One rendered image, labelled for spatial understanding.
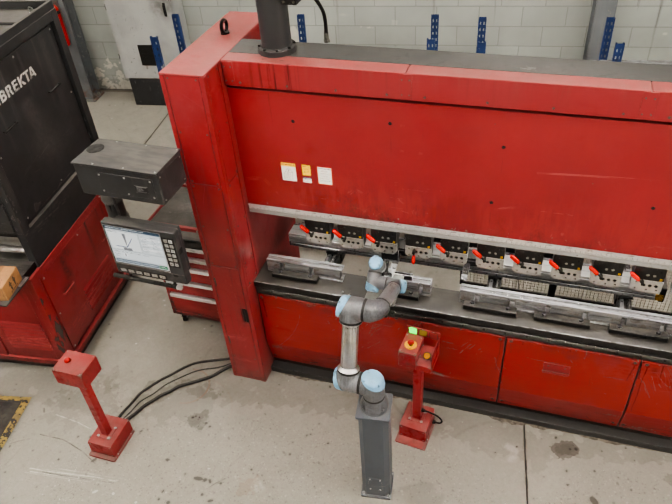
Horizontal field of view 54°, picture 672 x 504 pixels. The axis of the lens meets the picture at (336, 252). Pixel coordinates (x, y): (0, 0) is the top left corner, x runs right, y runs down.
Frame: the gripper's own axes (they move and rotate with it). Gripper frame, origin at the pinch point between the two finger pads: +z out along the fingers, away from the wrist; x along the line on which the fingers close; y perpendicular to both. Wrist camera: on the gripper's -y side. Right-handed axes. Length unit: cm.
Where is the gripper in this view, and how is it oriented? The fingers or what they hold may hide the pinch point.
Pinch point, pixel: (385, 275)
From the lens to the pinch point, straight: 391.2
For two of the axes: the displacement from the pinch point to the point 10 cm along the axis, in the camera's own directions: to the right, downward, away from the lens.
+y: 1.9, -9.7, 1.4
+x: -9.5, -1.4, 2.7
